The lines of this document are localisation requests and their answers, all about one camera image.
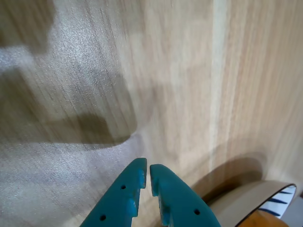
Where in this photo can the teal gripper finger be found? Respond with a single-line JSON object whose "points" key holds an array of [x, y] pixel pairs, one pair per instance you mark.
{"points": [[182, 203], [116, 203]]}

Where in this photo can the yellowish orange with dark stem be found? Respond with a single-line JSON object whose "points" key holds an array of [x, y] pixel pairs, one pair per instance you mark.
{"points": [[265, 221]]}

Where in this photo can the white plate with blue leaves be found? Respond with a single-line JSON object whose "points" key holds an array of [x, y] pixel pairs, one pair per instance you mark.
{"points": [[243, 198]]}

